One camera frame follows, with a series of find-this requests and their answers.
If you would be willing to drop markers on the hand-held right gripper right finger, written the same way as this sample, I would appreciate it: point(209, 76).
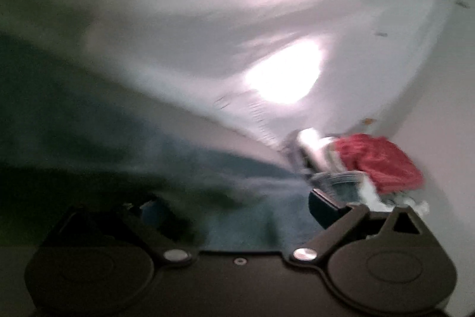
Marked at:
point(323, 207)

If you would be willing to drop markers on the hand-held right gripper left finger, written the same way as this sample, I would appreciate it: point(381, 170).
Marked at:
point(148, 236)

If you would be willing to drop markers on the teal blue garment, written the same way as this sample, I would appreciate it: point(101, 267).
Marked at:
point(92, 153)

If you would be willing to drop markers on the stack of folded clothes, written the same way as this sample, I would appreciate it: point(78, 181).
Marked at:
point(315, 146)

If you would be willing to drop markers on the grey blue jeans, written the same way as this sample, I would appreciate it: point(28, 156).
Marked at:
point(341, 183)

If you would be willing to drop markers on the red checkered cloth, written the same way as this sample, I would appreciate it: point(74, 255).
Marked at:
point(382, 163)

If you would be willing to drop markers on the carrot printed white sheet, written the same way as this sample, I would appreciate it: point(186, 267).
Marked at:
point(204, 23)

